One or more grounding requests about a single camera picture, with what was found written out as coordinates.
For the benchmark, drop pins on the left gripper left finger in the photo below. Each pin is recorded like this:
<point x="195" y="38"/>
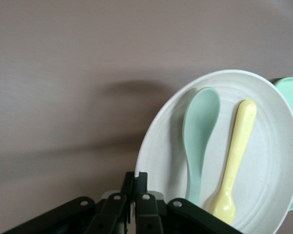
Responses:
<point x="112" y="212"/>

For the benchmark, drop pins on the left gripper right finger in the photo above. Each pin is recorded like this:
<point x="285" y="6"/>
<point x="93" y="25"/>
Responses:
<point x="146" y="212"/>

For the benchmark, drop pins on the light green plastic spoon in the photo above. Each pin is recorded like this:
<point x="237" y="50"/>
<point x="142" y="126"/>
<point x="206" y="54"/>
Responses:
<point x="197" y="122"/>

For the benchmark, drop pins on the yellow plastic fork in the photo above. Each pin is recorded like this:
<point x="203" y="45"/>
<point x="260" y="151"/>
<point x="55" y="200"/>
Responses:
<point x="239" y="141"/>

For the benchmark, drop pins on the white round speckled plate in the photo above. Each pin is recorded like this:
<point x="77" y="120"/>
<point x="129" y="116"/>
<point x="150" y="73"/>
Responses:
<point x="266" y="158"/>

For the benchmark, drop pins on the brown table cloth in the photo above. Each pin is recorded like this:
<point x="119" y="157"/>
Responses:
<point x="63" y="73"/>

